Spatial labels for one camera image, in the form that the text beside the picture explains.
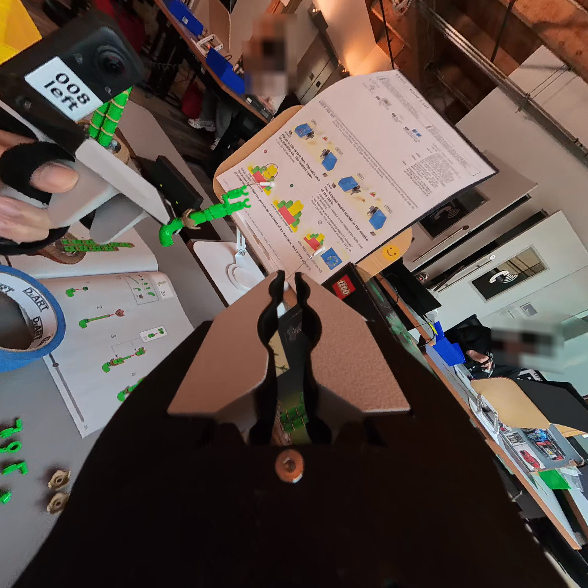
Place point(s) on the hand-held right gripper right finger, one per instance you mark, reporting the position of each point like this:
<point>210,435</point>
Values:
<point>358,367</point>

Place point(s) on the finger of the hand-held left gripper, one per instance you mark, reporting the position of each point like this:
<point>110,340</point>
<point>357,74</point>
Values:
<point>119,174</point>
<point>115,220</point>

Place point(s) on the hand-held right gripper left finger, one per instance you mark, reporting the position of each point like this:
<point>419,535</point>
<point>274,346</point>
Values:
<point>225,363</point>

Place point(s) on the green lego bamboo stalk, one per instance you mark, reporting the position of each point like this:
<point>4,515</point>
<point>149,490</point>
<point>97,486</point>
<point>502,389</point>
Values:
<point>211,212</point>

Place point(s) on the green lego bamboo model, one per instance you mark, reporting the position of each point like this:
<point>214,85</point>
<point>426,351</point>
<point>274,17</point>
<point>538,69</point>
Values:
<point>108,119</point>

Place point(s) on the black lego set box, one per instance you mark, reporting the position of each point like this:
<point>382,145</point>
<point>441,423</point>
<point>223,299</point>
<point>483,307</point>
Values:
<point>363,298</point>

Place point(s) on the lego instruction booklet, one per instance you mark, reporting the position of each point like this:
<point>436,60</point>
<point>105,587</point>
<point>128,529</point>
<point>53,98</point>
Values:
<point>92,330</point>

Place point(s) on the brown lego piece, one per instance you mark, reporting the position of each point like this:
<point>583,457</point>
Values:
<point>59,479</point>
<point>57,503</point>

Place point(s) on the person's left hand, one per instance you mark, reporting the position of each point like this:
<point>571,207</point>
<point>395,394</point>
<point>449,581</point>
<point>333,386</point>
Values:
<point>53,179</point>

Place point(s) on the yellow plastic bin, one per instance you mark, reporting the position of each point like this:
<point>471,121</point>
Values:
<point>13,27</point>

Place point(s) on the white stand base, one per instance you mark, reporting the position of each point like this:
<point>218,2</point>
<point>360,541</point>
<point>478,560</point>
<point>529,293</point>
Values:
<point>239,271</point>

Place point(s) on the yellow smiley sticker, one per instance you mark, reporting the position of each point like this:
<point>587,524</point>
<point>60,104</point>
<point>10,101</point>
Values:
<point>391,253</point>

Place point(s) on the blue tape roll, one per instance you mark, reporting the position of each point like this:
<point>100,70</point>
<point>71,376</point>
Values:
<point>48,351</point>

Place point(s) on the black phone sign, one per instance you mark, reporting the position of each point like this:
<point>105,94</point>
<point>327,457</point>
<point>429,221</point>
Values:
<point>505,275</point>
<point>452,213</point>

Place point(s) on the printed instruction sheet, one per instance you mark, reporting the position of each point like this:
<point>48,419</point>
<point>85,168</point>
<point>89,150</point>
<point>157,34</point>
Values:
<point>367,138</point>

